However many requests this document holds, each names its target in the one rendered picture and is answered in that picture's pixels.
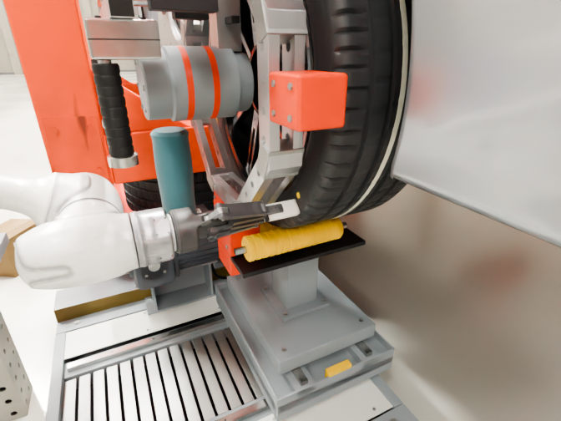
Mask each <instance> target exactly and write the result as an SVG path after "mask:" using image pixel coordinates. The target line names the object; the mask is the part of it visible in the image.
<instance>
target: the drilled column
mask: <svg viewBox="0 0 561 421"><path fill-rule="evenodd" d="M32 389H33V386H32V384H31V382H30V380H29V377H28V375H27V372H26V370H25V368H24V366H23V362H22V360H21V358H20V356H19V354H18V350H17V349H16V346H15V344H14V342H13V339H12V336H11V334H10V332H9V330H8V327H7V324H6V323H5V320H4V318H3V315H2V313H1V311H0V421H13V420H15V419H18V418H22V417H25V416H27V415H28V409H29V404H30V399H31V394H32Z"/></svg>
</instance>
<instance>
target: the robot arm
mask: <svg viewBox="0 0 561 421"><path fill-rule="evenodd" d="M0 209H3V210H8V211H15V212H17V213H21V214H23V215H26V216H27V217H29V218H30V219H32V220H33V222H34V223H35V224H36V225H37V227H35V228H33V229H32V230H30V231H27V232H26V233H24V234H22V235H21V236H20V237H18V238H17V240H16V241H15V250H14V256H15V266H16V268H17V271H18V275H19V276H20V277H21V278H22V280H23V281H24V282H25V283H26V284H27V285H28V286H29V287H31V288H32V289H39V290H55V289H65V288H73V287H82V286H87V285H91V284H95V283H99V282H104V281H107V280H110V279H113V278H115V277H118V276H122V275H123V274H125V273H126V272H128V271H132V270H134V269H137V268H139V266H140V267H146V266H150V265H153V264H157V263H162V262H164V261H172V260H173V259H174V252H175V251H176V253H179V254H181V253H186V252H189V251H196V250H197V249H198V248H199V246H200V239H204V238H206V237H207V239H209V241H214V240H217V239H219V238H221V237H224V236H229V235H233V234H235V233H239V232H242V231H247V230H250V229H253V228H257V227H258V226H259V224H263V223H264V222H269V221H276V220H280V219H284V218H288V217H292V216H298V215H299V214H300V210H299V208H298V205H297V204H296V200H295V199H294V200H285V201H281V202H276V203H272V204H268V205H265V202H264V201H253V202H243V203H233V204H224V203H218V204H216V205H215V209H216V210H208V211H205V212H204V213H202V214H199V215H195V214H194V213H193V211H192V210H191V209H190V208H189V207H184V208H179V209H174V210H170V211H169V213H168V214H166V212H165V209H164V208H162V207H160V208H154V209H149V210H141V211H132V212H130V213H124V208H123V204H122V201H121V199H120V197H119V193H118V191H116V189H115V188H114V186H113V185H112V184H111V183H110V182H109V181H108V180H106V179H105V178H104V177H103V176H101V175H96V174H93V173H86V172H84V173H74V174H67V173H56V172H54V173H52V174H51V175H49V176H46V177H43V178H38V179H31V178H23V177H16V176H9V175H0ZM129 217H130V218H129Z"/></svg>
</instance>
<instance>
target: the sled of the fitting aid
mask: <svg viewBox="0 0 561 421"><path fill-rule="evenodd" d="M215 294H216V302H217V304H218V306H219V308H220V310H221V312H222V313H223V315H224V317H225V320H226V321H227V323H228V325H229V327H230V330H231V331H232V333H233V335H234V337H235V340H236V341H237V343H238V345H239V347H240V350H241V351H242V353H243V355H244V357H245V360H246V362H247V363H248V365H249V367H250V370H251V372H252V373H253V375H254V377H255V380H256V382H257V383H258V385H259V387H260V390H261V392H262V393H263V395H264V397H265V400H266V402H267V403H268V404H269V406H270V409H271V411H272V413H273V414H274V416H275V419H276V421H281V420H282V419H285V418H288V417H290V416H291V415H293V414H295V413H298V412H300V411H301V410H304V409H306V408H309V407H310V406H312V405H314V404H316V403H319V402H321V401H323V400H325V399H327V398H329V397H331V396H333V395H335V394H337V393H340V392H342V391H344V390H346V389H348V388H350V387H352V386H354V385H356V384H358V383H361V382H363V381H365V380H367V379H368V378H371V377H373V376H375V375H377V374H379V373H382V372H384V371H386V370H387V369H389V368H391V367H392V359H393V353H394V349H395V348H394V347H393V346H392V345H391V344H390V343H389V342H388V341H387V340H386V339H385V338H384V337H383V336H382V335H381V334H380V333H379V332H378V331H377V330H376V329H375V332H374V336H372V337H369V338H367V339H365V340H363V341H360V342H357V343H355V344H353V345H351V346H349V347H345V348H343V349H341V350H339V351H336V352H334V353H331V354H329V355H326V356H325V357H323V358H319V359H317V360H315V361H313V362H310V363H307V364H305V365H303V366H300V367H298V368H295V369H293V370H290V371H289V372H287V373H283V374H281V375H279V374H278V372H277V371H276V370H275V367H274V365H273V364H272V362H271V360H270V359H269V357H268V355H267V354H266V352H265V350H264V348H263V347H262V345H261V344H260V341H259V340H258V338H257V336H256V335H255V333H254V331H253V330H252V328H251V326H250V324H249V323H248V321H247V320H246V318H245V315H244V314H243V312H242V311H241V310H240V307H239V305H238V304H237V302H236V300H235V299H234V297H233V295H232V294H231V292H230V290H229V288H228V286H227V282H222V283H219V284H215Z"/></svg>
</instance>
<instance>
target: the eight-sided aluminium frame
mask: <svg viewBox="0 0 561 421"><path fill-rule="evenodd" d="M247 2H248V4H249V6H250V10H251V12H252V14H253V17H254V21H255V30H256V36H257V68H258V101H259V135H260V149H259V154H258V159H257V161H256V162H255V165H254V167H253V169H252V171H251V172H250V175H249V177H248V179H247V181H246V182H244V181H243V180H242V179H241V178H240V177H239V176H237V175H236V174H235V173H234V171H233V170H232V168H231V165H230V161H229V158H228V155H227V152H226V149H225V145H224V142H223V139H222V136H221V133H220V129H219V126H218V123H217V120H216V118H215V119H194V120H191V121H190V122H191V126H192V127H193V128H194V132H195V136H196V139H197V142H198V146H199V148H200V153H201V157H202V160H203V163H204V166H205V171H206V174H207V180H208V182H209V184H210V188H211V189H212V191H213V192H214V190H215V192H216V194H217V195H218V196H219V198H221V199H222V201H223V202H224V203H225V204H233V203H243V202H253V201H264V202H265V205H268V204H272V203H275V201H276V200H277V198H278V197H279V196H280V194H281V193H282V191H283V190H284V189H285V188H286V187H287V185H288V184H289V183H290V181H291V180H292V178H293V177H294V176H295V175H298V173H299V169H300V168H301V167H302V157H303V154H304V150H305V148H304V147H303V131H302V132H297V131H295V130H293V129H289V128H287V127H285V126H282V139H280V125H279V124H277V123H274V122H271V121H270V84H269V74H270V72H272V71H280V44H282V71H301V70H305V51H306V35H307V34H308V31H307V26H306V9H305V7H304V5H303V0H247ZM180 32H181V43H182V44H183V46H209V43H210V20H209V19H208V20H205V21H200V20H180ZM206 125H207V126H208V129H209V132H210V137H211V139H212V142H213V146H214V148H215V153H216V156H217V159H218V161H219V165H220V167H218V168H215V162H214V160H213V157H212V154H211V151H210V146H209V143H208V140H207V137H206V134H205V129H204V126H206Z"/></svg>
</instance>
